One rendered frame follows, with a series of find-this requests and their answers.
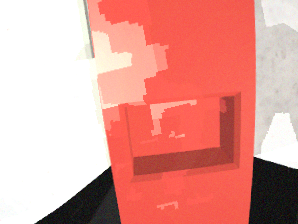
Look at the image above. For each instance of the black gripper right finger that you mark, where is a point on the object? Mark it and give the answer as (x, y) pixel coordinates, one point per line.
(274, 193)

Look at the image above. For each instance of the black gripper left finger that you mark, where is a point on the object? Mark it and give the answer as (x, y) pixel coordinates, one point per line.
(95, 203)

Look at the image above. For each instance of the long red block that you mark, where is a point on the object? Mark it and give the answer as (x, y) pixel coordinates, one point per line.
(178, 96)

